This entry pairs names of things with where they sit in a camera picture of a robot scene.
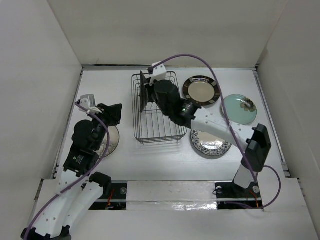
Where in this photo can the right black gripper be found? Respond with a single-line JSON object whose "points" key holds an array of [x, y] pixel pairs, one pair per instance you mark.
{"points": [[150, 88]]}

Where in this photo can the black striped rim plate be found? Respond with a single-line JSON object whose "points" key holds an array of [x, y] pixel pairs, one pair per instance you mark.
{"points": [[201, 90]]}

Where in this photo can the grey wire dish rack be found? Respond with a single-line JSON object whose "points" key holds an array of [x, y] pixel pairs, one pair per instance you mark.
{"points": [[150, 125]]}

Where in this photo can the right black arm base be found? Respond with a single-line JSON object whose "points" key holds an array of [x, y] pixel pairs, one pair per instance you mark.
{"points": [[228, 189]]}

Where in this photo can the blue floral pattern plate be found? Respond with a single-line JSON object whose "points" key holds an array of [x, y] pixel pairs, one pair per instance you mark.
{"points": [[208, 144]]}

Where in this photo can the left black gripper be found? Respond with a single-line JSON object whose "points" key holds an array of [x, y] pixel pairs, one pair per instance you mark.
{"points": [[114, 114]]}

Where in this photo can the metal rail bar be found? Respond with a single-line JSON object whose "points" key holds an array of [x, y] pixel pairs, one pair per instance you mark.
{"points": [[232, 199]]}

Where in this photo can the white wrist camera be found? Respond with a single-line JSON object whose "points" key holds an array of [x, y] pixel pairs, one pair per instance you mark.
{"points": [[87, 104], [157, 72]]}

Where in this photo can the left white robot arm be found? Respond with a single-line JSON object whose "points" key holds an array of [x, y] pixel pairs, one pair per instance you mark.
{"points": [[79, 186]]}

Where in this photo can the brown rimmed cream plate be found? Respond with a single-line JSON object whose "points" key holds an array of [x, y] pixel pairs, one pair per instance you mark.
{"points": [[143, 92]]}

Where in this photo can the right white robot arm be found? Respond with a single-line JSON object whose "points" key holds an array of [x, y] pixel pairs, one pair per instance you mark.
{"points": [[253, 142]]}

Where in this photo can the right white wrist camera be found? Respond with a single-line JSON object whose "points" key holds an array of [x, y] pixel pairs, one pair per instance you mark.
{"points": [[157, 72]]}

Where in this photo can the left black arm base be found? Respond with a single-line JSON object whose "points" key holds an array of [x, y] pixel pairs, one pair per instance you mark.
{"points": [[118, 191]]}

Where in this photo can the teal flower plate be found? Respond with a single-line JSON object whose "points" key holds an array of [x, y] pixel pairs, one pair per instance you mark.
{"points": [[240, 109]]}

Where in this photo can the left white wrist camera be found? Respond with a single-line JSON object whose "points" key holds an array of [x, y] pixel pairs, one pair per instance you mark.
{"points": [[87, 104]]}

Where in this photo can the tree pattern cream plate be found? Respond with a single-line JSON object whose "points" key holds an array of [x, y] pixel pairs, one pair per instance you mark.
{"points": [[113, 143]]}

